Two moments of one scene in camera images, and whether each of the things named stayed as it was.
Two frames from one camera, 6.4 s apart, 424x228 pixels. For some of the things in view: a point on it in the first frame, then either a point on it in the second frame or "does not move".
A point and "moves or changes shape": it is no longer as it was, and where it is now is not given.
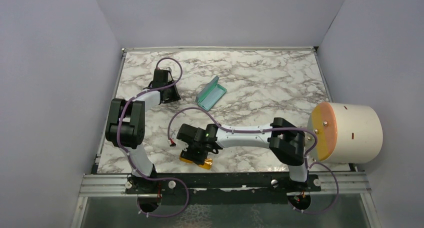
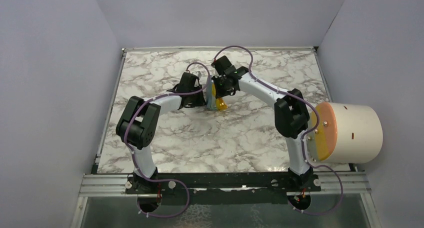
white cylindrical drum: x=343 y=133 does not move
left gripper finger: x=169 y=94 to x=193 y=100
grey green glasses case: x=210 y=94 moves or changes shape
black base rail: x=217 y=189 does not move
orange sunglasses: x=207 y=164 to x=220 y=104
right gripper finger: x=197 y=156 to x=221 y=86
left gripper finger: x=149 y=86 to x=173 y=89
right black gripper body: x=195 y=146 to x=231 y=91
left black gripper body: x=169 y=83 to x=196 y=87
